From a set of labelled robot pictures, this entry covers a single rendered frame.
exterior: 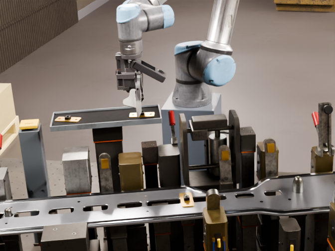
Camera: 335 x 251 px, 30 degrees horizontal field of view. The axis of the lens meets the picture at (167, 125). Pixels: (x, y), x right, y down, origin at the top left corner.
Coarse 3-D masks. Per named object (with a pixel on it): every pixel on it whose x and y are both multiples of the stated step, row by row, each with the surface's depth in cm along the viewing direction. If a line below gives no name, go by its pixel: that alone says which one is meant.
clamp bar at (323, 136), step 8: (320, 104) 197; (328, 104) 197; (320, 112) 197; (328, 112) 194; (320, 120) 198; (328, 120) 199; (320, 128) 198; (328, 128) 199; (320, 136) 199; (328, 136) 200; (320, 144) 200; (328, 144) 201; (328, 152) 201
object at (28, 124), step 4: (24, 120) 212; (28, 120) 212; (32, 120) 212; (36, 120) 212; (20, 124) 209; (24, 124) 209; (28, 124) 209; (32, 124) 208; (36, 124) 208; (20, 128) 207; (24, 128) 208; (28, 128) 208
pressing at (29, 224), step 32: (128, 192) 194; (160, 192) 193; (192, 192) 192; (224, 192) 191; (256, 192) 190; (288, 192) 189; (320, 192) 188; (0, 224) 180; (32, 224) 179; (96, 224) 178; (128, 224) 179
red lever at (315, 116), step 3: (312, 114) 209; (315, 114) 208; (312, 117) 209; (315, 117) 207; (318, 117) 207; (315, 120) 207; (318, 120) 207; (315, 123) 206; (318, 123) 206; (315, 126) 207; (318, 126) 206; (318, 129) 205; (318, 132) 204; (318, 135) 204; (324, 144) 202; (324, 147) 201; (324, 150) 200; (327, 150) 200
